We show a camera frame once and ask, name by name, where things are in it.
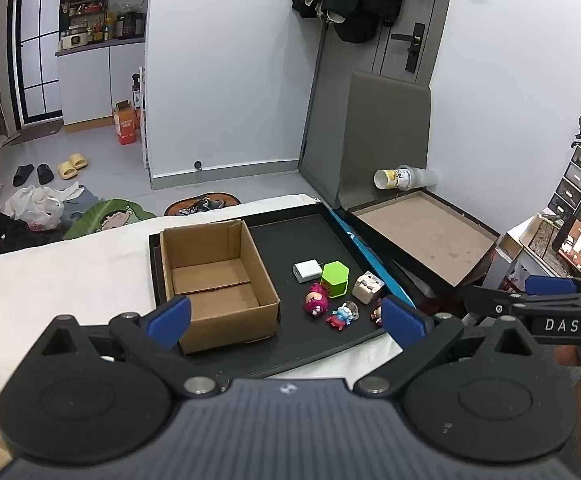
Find white purple cube toy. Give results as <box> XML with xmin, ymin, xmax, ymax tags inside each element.
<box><xmin>353</xmin><ymin>271</ymin><xmax>385</xmax><ymax>304</ymax></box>

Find blue red figurine keychain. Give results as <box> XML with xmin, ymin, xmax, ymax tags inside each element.
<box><xmin>325</xmin><ymin>301</ymin><xmax>359</xmax><ymax>332</ymax></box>

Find brown cardboard box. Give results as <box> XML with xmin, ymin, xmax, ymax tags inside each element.
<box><xmin>159</xmin><ymin>219</ymin><xmax>280</xmax><ymax>354</ymax></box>

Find green hexagonal box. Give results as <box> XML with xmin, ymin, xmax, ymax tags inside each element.
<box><xmin>320</xmin><ymin>261</ymin><xmax>349</xmax><ymax>298</ymax></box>

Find magenta hooded figurine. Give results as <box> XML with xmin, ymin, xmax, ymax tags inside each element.
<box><xmin>304</xmin><ymin>283</ymin><xmax>329</xmax><ymax>318</ymax></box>

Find white power adapter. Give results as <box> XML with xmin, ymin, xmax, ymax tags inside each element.
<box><xmin>292</xmin><ymin>259</ymin><xmax>323</xmax><ymax>283</ymax></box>

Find blue flat package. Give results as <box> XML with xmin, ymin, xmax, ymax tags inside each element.
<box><xmin>330</xmin><ymin>209</ymin><xmax>422</xmax><ymax>308</ymax></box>

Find black shallow tray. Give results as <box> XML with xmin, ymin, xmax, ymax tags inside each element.
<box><xmin>148</xmin><ymin>202</ymin><xmax>408</xmax><ymax>380</ymax></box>

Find green cartoon cushion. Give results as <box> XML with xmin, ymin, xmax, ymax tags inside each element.
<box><xmin>64</xmin><ymin>198</ymin><xmax>155</xmax><ymax>240</ymax></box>

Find white table cloth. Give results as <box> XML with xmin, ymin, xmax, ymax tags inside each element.
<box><xmin>0</xmin><ymin>192</ymin><xmax>403</xmax><ymax>406</ymax></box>

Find dark floor mat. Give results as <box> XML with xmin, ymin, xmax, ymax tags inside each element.
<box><xmin>164</xmin><ymin>193</ymin><xmax>240</xmax><ymax>216</ymax></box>

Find stacked paper cups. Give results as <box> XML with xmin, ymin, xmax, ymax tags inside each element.
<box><xmin>373</xmin><ymin>165</ymin><xmax>438</xmax><ymax>192</ymax></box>

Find white plastic bag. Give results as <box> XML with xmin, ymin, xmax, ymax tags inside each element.
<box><xmin>3</xmin><ymin>182</ymin><xmax>85</xmax><ymax>231</ymax></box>

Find yellow slippers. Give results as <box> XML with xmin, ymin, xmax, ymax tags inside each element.
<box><xmin>57</xmin><ymin>153</ymin><xmax>89</xmax><ymax>180</ymax></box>

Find black slippers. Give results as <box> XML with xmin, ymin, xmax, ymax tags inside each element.
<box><xmin>12</xmin><ymin>161</ymin><xmax>55</xmax><ymax>188</ymax></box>

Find orange cardboard box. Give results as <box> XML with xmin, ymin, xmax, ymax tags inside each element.
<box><xmin>114</xmin><ymin>100</ymin><xmax>136</xmax><ymax>145</ymax></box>

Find grey door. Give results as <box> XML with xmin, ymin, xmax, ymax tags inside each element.
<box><xmin>297</xmin><ymin>0</ymin><xmax>458</xmax><ymax>209</ymax></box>

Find kitchen counter cabinet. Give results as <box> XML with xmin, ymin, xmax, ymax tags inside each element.
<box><xmin>56</xmin><ymin>0</ymin><xmax>148</xmax><ymax>132</ymax></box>

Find black framed glass door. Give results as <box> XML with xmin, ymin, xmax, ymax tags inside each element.
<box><xmin>8</xmin><ymin>0</ymin><xmax>62</xmax><ymax>127</ymax></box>

